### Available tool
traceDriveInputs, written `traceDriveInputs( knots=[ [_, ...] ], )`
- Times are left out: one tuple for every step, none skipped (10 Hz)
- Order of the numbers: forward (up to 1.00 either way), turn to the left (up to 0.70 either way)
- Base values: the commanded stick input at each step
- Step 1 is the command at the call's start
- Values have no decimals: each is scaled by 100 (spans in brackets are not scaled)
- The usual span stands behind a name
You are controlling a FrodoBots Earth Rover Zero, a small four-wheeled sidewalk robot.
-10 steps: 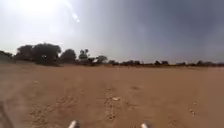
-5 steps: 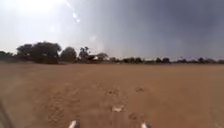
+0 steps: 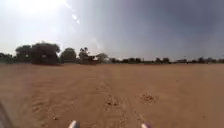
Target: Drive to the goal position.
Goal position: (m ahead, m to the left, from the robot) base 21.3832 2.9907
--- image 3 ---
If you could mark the building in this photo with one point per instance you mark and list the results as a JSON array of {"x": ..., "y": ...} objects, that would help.
[{"x": 89, "y": 58}]

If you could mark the row of trees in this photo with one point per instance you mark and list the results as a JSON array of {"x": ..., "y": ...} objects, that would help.
[{"x": 45, "y": 53}]

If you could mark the robot's own part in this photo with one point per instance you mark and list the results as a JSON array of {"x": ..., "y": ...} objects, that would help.
[
  {"x": 73, "y": 124},
  {"x": 144, "y": 126}
]

